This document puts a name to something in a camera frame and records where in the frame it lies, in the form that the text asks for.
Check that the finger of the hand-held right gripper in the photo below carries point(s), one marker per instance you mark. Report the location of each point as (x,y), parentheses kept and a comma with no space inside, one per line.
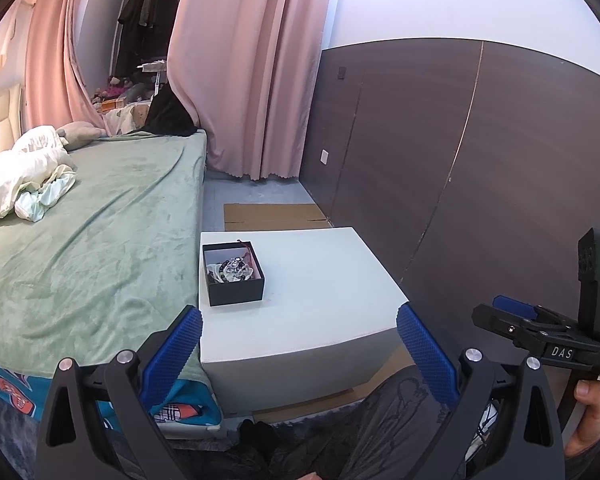
(515,306)
(505,327)

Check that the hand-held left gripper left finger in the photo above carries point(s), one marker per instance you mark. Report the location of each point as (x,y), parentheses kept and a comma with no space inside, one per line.
(172,355)

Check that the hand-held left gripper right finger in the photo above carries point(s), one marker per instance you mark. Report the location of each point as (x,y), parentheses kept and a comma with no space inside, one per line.
(425,355)

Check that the black jewelry box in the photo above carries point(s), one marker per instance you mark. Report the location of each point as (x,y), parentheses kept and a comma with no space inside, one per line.
(235,292)

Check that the silver rhinestone pendant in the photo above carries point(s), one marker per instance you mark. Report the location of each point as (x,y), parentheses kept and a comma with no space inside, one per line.
(236,264)

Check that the person's right hand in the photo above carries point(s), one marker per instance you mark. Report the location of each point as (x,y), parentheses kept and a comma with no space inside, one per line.
(590,420)

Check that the person's dark pants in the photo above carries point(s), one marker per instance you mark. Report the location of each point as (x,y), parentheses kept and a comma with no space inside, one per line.
(380,435)

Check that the white side table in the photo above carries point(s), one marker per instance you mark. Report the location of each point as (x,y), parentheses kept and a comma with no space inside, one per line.
(330,300)

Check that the green bed blanket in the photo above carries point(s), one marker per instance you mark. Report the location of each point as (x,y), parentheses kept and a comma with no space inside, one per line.
(110,240)

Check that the blue printed bedsheet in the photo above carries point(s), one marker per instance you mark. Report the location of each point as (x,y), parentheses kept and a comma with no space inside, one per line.
(20,390)

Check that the flattened cardboard sheet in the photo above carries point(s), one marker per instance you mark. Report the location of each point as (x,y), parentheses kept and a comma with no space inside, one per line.
(275,215)

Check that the white crumpled duvet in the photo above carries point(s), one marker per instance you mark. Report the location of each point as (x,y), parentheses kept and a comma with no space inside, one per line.
(25,175)

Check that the black cloth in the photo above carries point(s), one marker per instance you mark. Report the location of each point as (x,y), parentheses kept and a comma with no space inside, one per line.
(170,112)

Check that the pile of plush toys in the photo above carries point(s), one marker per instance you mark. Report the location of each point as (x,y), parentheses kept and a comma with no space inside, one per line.
(115,91)

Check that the silver drying rack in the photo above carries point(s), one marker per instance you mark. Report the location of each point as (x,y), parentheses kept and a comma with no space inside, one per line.
(152,72)

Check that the cream padded headboard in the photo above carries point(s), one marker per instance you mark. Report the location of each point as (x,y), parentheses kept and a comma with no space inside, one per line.
(0,110)

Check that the pink curtain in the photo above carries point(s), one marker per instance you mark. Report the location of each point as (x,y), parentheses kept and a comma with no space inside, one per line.
(60,50)
(250,60)

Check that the dark hanging clothes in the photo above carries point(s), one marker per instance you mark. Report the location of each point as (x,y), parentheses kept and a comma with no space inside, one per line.
(142,10)

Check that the white wall socket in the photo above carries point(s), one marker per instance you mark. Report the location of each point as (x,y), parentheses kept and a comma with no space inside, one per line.
(325,156)

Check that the dark wall switch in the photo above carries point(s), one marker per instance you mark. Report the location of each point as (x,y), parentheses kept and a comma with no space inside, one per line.
(341,72)

